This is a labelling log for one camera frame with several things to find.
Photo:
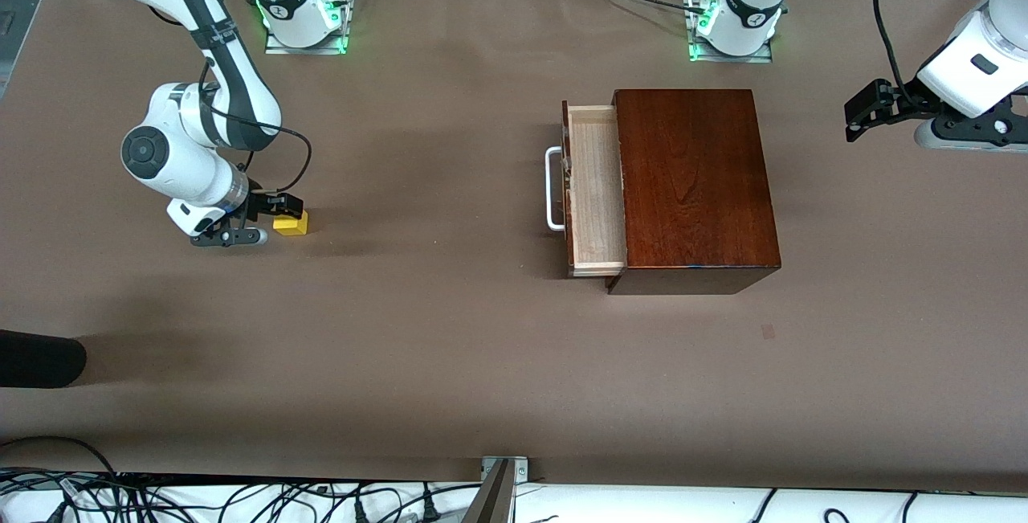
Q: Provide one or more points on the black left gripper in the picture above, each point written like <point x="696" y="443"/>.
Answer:
<point x="902" y="100"/>

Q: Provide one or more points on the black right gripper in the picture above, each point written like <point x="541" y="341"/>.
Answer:
<point x="262" y="203"/>

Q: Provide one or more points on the yellow cube block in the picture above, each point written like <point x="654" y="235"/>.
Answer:
<point x="293" y="226"/>

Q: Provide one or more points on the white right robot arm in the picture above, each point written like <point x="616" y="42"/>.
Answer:
<point x="209" y="105"/>

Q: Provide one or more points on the dark wooden drawer cabinet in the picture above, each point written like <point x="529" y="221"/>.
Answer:
<point x="695" y="185"/>

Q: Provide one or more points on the black foam cylinder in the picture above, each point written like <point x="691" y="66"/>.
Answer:
<point x="40" y="358"/>

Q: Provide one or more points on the black power plug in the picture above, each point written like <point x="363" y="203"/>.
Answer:
<point x="361" y="512"/>
<point x="430" y="507"/>

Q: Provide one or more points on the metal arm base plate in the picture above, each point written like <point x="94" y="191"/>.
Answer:
<point x="727" y="59"/>
<point x="321" y="45"/>

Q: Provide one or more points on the aluminium profile beam with bracket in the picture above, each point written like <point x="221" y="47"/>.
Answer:
<point x="498" y="491"/>

